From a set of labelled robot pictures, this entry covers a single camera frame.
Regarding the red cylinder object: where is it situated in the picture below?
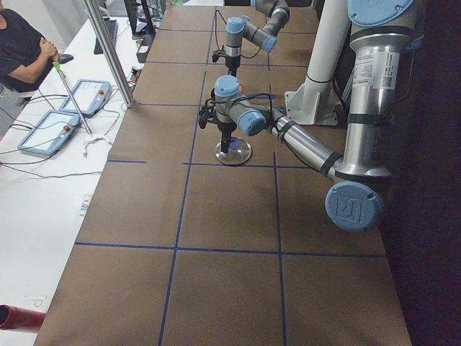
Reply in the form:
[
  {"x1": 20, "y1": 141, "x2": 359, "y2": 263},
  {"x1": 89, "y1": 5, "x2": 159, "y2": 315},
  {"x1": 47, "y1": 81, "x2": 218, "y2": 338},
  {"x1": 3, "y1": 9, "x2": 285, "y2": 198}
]
[{"x1": 1, "y1": 305, "x2": 46, "y2": 332}]

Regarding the dark blue saucepan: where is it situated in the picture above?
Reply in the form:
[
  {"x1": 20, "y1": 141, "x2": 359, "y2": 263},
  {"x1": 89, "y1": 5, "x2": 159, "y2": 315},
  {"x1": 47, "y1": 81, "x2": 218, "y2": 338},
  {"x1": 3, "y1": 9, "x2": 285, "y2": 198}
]
[{"x1": 249, "y1": 93, "x2": 277, "y2": 107}]

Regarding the white mounting post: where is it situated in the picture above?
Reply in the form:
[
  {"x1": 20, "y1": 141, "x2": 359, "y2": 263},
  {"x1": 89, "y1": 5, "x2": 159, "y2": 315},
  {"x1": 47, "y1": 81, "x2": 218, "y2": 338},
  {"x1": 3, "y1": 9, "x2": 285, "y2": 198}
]
[{"x1": 285, "y1": 0, "x2": 351, "y2": 126}]

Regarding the person's hand on mouse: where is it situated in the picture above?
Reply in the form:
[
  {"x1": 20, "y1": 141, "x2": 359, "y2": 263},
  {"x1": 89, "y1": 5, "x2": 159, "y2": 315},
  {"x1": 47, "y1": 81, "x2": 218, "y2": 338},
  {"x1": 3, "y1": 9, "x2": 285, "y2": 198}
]
[{"x1": 39, "y1": 37, "x2": 59, "y2": 61}]

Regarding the aluminium frame post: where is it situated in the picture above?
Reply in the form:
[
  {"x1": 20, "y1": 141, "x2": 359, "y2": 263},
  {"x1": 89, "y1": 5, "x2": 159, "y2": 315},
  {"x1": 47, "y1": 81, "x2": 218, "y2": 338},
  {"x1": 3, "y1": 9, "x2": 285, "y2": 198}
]
[{"x1": 83, "y1": 0, "x2": 134, "y2": 108}]

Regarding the black keyboard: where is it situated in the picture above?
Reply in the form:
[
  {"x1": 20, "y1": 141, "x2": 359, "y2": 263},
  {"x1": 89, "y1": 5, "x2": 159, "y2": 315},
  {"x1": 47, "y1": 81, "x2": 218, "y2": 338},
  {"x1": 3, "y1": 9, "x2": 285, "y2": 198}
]
[{"x1": 92, "y1": 18, "x2": 118, "y2": 55}]

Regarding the thin metal rod stand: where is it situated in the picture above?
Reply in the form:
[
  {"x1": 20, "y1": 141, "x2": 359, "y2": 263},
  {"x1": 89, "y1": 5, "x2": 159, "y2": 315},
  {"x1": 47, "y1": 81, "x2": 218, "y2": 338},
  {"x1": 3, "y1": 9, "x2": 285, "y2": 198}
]
[{"x1": 53, "y1": 61, "x2": 112, "y2": 158}]

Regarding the black computer mouse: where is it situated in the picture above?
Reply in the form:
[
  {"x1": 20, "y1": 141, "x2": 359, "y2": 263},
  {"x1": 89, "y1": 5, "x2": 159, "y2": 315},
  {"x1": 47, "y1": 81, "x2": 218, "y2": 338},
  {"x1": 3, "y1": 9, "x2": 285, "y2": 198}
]
[{"x1": 57, "y1": 54, "x2": 74, "y2": 64}]

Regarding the glass pot lid blue knob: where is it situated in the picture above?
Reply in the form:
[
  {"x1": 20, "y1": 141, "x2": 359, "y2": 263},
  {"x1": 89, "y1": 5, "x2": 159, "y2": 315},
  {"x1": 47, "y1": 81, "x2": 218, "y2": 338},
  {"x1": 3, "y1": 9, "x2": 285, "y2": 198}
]
[{"x1": 215, "y1": 137, "x2": 252, "y2": 166}]

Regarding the black monitor stand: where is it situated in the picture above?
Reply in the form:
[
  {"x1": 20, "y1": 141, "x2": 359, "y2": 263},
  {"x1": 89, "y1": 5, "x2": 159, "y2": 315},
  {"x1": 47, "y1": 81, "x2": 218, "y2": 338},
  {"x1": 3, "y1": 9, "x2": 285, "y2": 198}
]
[{"x1": 124, "y1": 0, "x2": 156, "y2": 40}]

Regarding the far teach pendant tablet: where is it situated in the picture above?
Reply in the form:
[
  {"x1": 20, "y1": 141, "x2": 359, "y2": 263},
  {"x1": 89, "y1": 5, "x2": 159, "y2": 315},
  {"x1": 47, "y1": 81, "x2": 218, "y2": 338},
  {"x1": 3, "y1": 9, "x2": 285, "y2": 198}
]
[{"x1": 71, "y1": 79, "x2": 111, "y2": 118}]

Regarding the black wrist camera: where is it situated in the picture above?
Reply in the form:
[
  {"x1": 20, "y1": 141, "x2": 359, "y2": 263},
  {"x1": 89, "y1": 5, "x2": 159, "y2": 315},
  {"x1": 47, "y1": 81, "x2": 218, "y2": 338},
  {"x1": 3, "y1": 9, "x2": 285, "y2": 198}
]
[
  {"x1": 212, "y1": 50, "x2": 227, "y2": 63},
  {"x1": 198, "y1": 105, "x2": 216, "y2": 129}
]

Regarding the near teach pendant tablet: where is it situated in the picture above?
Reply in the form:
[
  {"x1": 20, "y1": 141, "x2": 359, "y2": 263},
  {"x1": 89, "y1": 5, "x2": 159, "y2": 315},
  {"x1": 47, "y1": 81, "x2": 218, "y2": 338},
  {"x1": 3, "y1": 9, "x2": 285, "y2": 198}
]
[{"x1": 17, "y1": 110, "x2": 81, "y2": 156}]

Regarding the teach pendant tablet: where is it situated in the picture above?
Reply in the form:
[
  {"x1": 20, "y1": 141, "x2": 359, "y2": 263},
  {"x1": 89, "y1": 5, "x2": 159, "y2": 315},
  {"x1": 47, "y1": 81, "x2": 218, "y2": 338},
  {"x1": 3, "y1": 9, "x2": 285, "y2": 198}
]
[
  {"x1": 17, "y1": 110, "x2": 81, "y2": 156},
  {"x1": 71, "y1": 79, "x2": 111, "y2": 118}
]

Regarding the person in black shirt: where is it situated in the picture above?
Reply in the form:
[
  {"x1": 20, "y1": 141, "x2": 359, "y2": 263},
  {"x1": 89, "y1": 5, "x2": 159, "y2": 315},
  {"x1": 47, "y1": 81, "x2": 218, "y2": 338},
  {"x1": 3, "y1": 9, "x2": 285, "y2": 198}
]
[{"x1": 1, "y1": 7, "x2": 54, "y2": 93}]

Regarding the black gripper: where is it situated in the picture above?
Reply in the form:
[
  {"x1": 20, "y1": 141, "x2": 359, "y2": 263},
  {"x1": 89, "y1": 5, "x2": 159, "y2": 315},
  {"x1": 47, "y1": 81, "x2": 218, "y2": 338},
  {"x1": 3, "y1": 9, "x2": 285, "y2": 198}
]
[
  {"x1": 225, "y1": 56, "x2": 241, "y2": 77},
  {"x1": 218, "y1": 121, "x2": 236, "y2": 154}
]

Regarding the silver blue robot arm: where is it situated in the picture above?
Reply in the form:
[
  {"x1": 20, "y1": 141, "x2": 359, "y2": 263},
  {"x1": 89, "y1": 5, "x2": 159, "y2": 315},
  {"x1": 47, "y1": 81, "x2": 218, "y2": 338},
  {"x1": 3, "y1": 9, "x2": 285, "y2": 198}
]
[
  {"x1": 224, "y1": 1, "x2": 290, "y2": 76},
  {"x1": 199, "y1": 1, "x2": 426, "y2": 233}
]

